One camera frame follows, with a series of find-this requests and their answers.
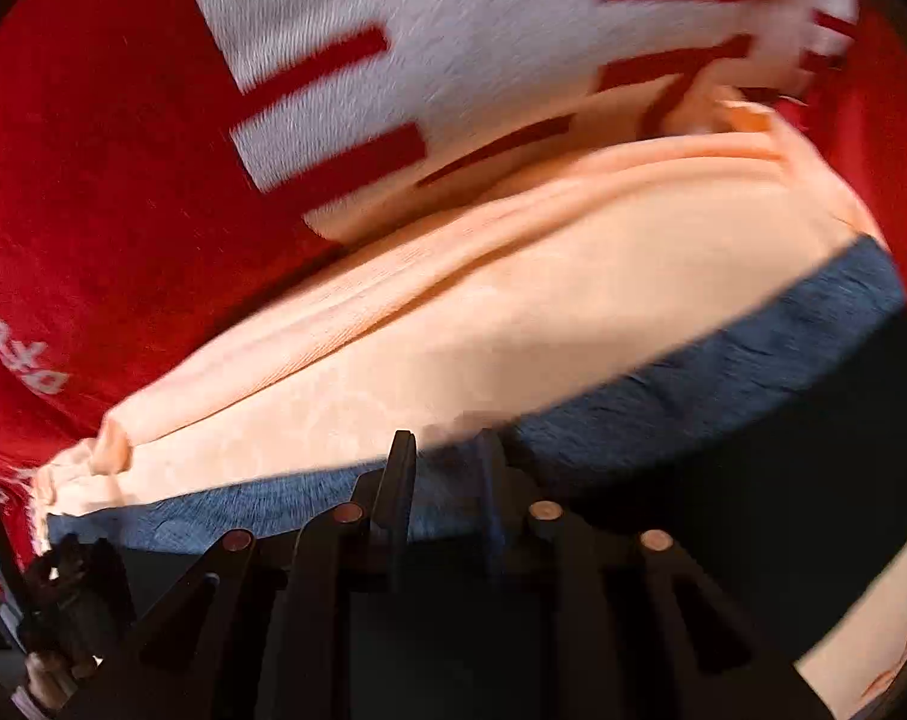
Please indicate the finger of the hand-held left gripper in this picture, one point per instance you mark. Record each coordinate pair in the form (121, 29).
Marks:
(86, 585)

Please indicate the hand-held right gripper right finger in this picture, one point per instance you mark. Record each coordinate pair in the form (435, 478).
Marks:
(498, 510)

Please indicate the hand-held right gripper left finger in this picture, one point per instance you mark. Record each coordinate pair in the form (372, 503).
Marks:
(393, 510)

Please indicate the black pants with grey waistband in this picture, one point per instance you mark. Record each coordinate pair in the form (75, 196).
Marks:
(723, 427)

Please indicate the peach patterned cloth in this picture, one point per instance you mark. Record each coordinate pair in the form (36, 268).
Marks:
(461, 315)

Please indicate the red blanket with white characters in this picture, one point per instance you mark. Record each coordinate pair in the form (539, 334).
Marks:
(86, 202)

